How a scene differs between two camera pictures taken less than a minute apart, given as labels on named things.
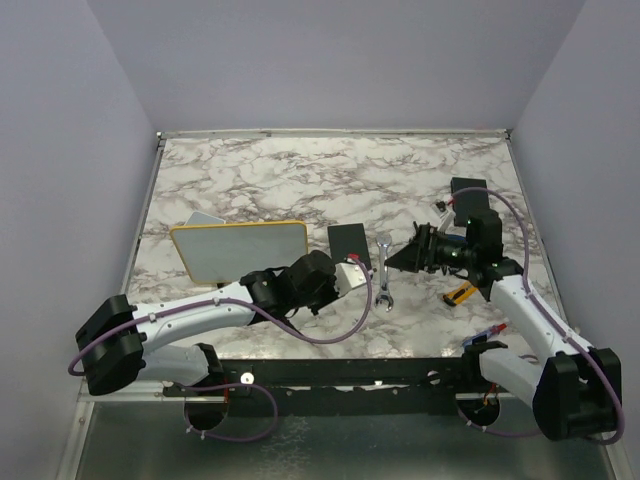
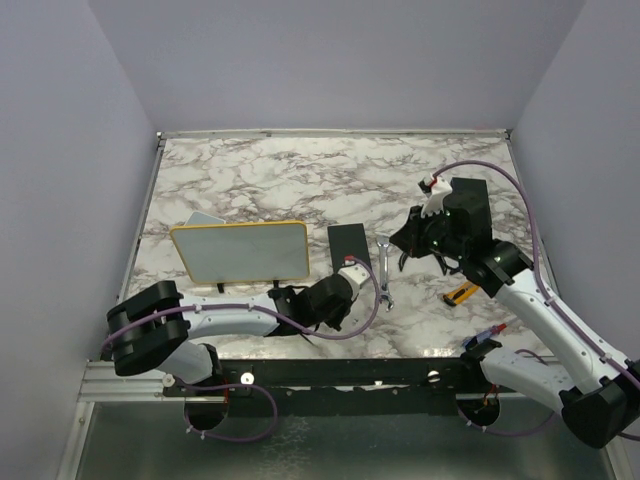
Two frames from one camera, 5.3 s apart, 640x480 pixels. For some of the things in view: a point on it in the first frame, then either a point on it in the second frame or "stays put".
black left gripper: x=332 y=296 to x=336 y=322
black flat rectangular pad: x=347 y=239 stays put
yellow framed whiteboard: x=229 y=252 stays put
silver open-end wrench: x=383 y=241 stays put
